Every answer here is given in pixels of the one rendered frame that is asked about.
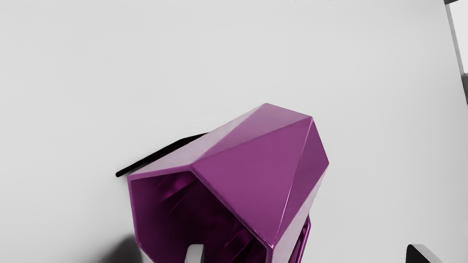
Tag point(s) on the purple faceted mug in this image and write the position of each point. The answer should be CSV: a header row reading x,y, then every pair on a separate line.
x,y
252,171

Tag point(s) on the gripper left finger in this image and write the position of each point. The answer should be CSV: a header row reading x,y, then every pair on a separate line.
x,y
194,254

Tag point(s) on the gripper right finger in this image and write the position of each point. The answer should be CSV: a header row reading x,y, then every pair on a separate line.
x,y
420,255

